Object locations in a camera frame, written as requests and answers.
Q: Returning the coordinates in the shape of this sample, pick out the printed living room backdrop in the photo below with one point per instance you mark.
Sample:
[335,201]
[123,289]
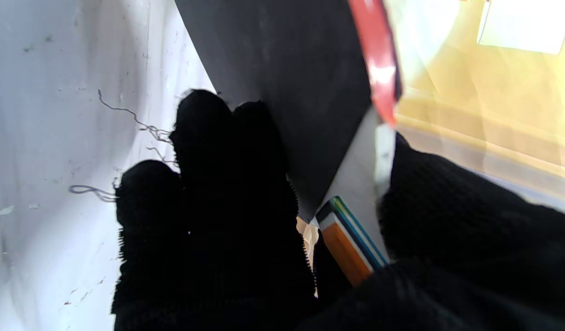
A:
[494,92]

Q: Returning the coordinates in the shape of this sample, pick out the red black ping pong bat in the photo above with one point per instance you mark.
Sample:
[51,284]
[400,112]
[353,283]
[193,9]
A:
[287,69]

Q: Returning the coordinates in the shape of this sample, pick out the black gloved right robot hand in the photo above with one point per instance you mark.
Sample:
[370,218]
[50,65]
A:
[209,220]

